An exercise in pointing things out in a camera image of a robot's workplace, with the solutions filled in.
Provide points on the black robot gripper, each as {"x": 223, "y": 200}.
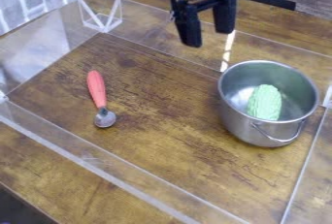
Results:
{"x": 186, "y": 19}

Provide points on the silver metal pot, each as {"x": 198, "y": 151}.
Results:
{"x": 239, "y": 81}

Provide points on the clear acrylic triangular bracket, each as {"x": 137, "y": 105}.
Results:
{"x": 101, "y": 22}

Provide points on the orange handled metal scoop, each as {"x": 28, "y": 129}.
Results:
{"x": 105, "y": 118}

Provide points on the green bitter gourd toy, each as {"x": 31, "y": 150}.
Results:
{"x": 264, "y": 104}

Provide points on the clear acrylic enclosure walls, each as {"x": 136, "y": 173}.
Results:
{"x": 166, "y": 165}

